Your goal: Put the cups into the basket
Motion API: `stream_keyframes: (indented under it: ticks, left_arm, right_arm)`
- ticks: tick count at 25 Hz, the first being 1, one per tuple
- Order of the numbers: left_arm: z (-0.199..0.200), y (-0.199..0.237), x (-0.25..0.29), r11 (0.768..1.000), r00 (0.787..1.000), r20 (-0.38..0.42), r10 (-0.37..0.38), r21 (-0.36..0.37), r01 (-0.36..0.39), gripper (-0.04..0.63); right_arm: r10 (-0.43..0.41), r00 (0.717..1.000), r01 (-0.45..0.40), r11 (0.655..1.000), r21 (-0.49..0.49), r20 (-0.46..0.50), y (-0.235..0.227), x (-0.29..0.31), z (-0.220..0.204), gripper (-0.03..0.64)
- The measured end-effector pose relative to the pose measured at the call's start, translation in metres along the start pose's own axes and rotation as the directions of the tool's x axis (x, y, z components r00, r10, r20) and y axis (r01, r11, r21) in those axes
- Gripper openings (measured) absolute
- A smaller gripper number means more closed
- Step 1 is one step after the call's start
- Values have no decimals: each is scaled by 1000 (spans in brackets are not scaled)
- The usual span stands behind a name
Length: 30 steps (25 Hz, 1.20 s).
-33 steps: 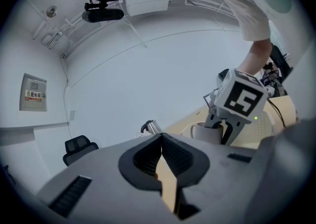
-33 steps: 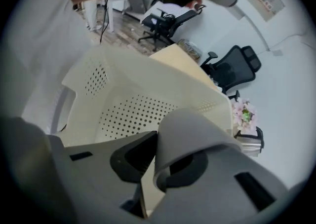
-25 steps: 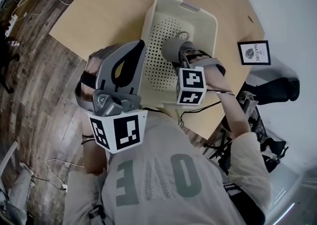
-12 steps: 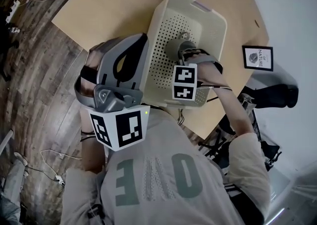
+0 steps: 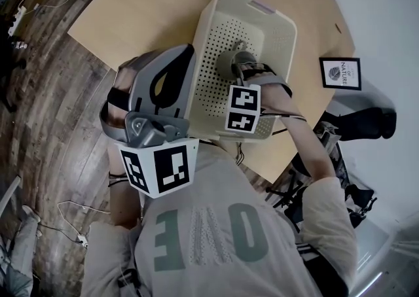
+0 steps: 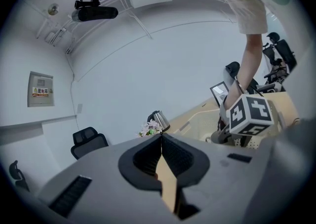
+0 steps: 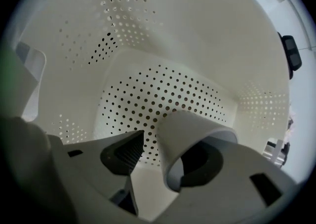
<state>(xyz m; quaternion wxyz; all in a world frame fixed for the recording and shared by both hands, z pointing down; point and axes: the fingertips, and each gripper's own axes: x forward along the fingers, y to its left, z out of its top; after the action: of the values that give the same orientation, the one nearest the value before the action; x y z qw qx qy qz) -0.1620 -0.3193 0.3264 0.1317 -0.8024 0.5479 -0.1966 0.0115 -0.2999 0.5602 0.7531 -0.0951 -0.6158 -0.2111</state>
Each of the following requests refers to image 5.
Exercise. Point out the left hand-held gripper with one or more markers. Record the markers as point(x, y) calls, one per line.
point(170, 165)

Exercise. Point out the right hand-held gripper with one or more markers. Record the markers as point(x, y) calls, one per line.
point(244, 106)

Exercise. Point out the grey cup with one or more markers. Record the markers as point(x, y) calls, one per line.
point(229, 60)

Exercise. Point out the cream perforated plastic basket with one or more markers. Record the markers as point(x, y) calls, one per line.
point(209, 60)

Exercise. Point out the person's left forearm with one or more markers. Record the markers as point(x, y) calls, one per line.
point(122, 201)

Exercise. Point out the person's right forearm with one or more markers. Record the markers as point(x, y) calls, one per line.
point(304, 138)

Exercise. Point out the person's left hand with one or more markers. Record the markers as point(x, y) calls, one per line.
point(119, 80)

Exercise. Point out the person's grey printed shirt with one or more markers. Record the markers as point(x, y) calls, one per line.
point(212, 230)

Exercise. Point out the black framed leaf picture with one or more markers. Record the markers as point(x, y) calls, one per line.
point(340, 73)

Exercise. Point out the small white power socket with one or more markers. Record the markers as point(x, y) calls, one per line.
point(82, 240)

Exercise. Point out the black office chair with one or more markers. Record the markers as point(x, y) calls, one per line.
point(376, 122)

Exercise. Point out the white bar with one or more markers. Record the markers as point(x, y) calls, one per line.
point(10, 194)

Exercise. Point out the long white power strip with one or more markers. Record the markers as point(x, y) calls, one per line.
point(18, 19)

